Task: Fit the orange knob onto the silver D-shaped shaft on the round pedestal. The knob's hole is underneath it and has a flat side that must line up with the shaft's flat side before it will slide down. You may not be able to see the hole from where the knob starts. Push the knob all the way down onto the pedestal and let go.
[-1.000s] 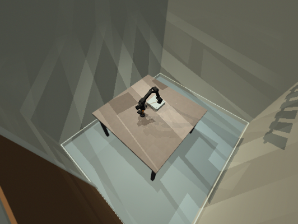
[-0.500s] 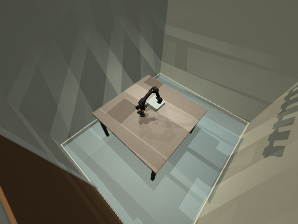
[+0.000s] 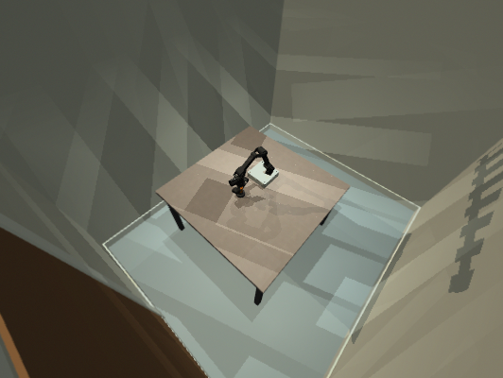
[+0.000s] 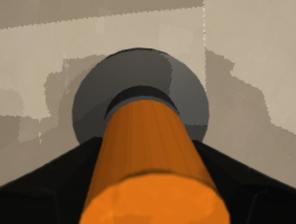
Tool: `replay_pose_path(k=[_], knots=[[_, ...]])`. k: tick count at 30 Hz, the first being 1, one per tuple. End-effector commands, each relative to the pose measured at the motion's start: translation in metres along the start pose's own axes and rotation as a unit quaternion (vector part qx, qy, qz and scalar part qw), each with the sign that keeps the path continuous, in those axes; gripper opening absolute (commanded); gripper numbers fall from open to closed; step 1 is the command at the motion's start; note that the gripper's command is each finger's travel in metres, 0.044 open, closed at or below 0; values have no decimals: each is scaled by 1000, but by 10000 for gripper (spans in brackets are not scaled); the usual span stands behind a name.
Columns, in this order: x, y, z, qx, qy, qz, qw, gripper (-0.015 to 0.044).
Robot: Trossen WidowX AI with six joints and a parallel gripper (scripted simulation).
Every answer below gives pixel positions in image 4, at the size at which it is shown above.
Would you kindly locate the orange knob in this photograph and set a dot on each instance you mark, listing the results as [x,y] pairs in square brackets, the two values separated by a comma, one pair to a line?
[149,172]

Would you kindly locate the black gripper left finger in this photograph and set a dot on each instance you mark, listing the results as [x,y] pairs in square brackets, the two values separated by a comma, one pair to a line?
[55,193]

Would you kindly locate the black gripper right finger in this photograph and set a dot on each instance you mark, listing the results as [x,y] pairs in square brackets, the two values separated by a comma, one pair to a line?
[250,197]

